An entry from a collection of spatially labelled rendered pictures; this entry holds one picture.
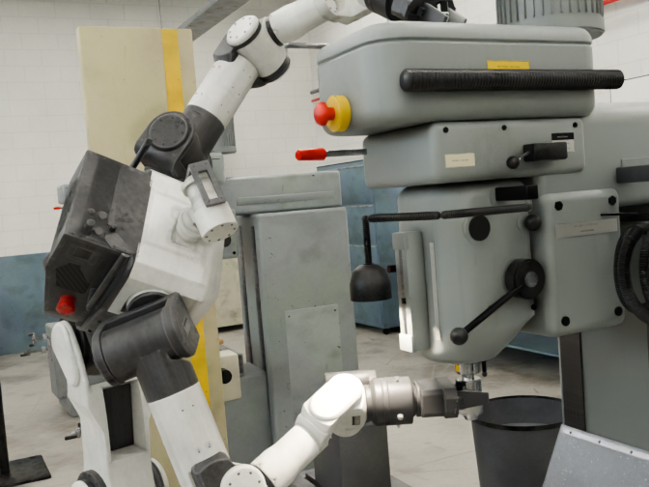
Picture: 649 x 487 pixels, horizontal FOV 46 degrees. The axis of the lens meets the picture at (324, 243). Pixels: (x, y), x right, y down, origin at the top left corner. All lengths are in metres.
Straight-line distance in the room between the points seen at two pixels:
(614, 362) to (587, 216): 0.38
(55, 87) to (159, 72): 7.40
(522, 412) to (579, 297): 2.35
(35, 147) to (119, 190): 8.85
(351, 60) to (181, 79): 1.79
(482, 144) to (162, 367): 0.64
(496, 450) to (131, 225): 2.33
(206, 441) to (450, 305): 0.46
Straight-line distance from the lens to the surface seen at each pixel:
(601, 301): 1.50
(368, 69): 1.25
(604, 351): 1.73
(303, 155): 1.37
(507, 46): 1.36
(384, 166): 1.38
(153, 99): 2.99
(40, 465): 5.56
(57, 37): 10.51
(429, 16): 1.44
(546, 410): 3.75
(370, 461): 1.83
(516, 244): 1.38
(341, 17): 1.63
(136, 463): 1.74
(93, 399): 1.67
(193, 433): 1.29
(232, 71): 1.62
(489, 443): 3.41
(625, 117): 1.56
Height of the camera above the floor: 1.62
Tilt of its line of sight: 3 degrees down
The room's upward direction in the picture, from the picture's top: 4 degrees counter-clockwise
